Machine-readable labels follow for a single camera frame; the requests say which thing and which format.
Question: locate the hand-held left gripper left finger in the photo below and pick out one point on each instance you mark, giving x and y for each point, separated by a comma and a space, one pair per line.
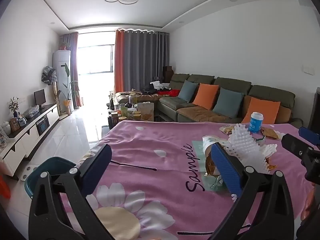
97, 166

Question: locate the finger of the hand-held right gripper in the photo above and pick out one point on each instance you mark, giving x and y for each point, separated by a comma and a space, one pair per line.
293, 145
308, 133

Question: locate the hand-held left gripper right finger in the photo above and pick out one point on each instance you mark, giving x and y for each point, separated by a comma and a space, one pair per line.
226, 167

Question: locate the white foam fruit net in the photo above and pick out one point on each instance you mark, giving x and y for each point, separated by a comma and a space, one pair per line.
243, 140

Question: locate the teal plastic bin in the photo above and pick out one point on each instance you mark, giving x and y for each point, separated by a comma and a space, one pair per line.
57, 162

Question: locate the person's right hand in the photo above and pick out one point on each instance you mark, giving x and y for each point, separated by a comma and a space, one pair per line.
311, 205

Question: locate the gold snack wrapper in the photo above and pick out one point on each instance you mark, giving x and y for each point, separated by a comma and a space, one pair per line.
211, 166

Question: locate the silver crumpled wrapper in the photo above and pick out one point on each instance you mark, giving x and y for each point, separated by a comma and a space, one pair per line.
216, 182

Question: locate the patterned paper cup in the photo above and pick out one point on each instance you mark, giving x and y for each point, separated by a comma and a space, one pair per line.
208, 143

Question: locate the yellow snack wrapper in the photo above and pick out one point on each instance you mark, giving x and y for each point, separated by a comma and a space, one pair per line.
227, 129

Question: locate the black coffee table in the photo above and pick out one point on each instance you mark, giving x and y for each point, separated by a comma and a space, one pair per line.
106, 127

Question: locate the blue paper cup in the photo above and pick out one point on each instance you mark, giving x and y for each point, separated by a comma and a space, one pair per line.
255, 122

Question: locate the orange cushion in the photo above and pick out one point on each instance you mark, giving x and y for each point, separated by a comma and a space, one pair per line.
205, 96
262, 110

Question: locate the pink floral blanket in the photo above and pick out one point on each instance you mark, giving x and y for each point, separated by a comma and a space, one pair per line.
150, 150

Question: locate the cluster of food jars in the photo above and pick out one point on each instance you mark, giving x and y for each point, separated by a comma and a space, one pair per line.
125, 110

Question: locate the blue cushion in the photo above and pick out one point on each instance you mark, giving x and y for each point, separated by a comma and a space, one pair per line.
187, 91
228, 103

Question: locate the white bathroom scale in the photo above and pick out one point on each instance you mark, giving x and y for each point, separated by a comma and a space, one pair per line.
28, 172

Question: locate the white tv cabinet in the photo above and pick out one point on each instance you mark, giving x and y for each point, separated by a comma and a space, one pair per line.
27, 137

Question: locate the large leaf potted plant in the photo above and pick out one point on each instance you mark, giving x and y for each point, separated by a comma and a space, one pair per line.
68, 90

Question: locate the clear plastic bag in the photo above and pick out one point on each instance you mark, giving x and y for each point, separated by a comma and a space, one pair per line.
33, 111

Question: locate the olive green sofa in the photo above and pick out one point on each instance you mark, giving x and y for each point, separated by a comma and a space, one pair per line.
230, 82

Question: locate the blue and white jar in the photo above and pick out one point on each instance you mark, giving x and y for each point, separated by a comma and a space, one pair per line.
22, 121

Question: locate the black monitor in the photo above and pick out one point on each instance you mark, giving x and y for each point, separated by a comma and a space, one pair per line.
40, 97

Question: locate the red cloth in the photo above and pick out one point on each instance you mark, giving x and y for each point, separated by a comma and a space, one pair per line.
170, 93

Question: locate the orange plastic bag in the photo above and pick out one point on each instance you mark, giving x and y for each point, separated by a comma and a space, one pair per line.
4, 186

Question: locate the glass ornament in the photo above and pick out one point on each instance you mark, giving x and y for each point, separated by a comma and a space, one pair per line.
2, 137

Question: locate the pile of dark clothes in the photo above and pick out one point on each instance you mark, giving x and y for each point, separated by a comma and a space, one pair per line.
156, 86

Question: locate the white ceramic jar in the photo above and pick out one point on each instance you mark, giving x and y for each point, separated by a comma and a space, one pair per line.
5, 127

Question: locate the covered standing fan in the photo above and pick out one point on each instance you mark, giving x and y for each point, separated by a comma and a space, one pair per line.
48, 75

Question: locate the small bonsai plant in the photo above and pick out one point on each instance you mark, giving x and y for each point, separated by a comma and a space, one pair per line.
13, 105

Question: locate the purple striped curtain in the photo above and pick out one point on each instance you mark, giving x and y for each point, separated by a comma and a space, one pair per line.
73, 62

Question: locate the white standing air conditioner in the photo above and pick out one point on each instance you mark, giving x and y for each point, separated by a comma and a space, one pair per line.
60, 65

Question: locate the dark brown side cabinet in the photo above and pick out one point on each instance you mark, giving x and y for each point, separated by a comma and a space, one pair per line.
167, 73

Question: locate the orange and grey curtain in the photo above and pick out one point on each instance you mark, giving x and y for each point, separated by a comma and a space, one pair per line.
142, 60

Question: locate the red potted plant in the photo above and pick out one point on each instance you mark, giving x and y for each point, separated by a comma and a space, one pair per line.
64, 44

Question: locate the white wall switch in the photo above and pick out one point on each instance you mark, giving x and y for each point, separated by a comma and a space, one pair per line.
307, 69

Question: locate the wooden photo frame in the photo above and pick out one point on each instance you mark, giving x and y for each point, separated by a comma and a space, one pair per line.
14, 125

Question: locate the window frame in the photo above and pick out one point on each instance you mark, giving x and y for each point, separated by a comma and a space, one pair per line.
96, 72

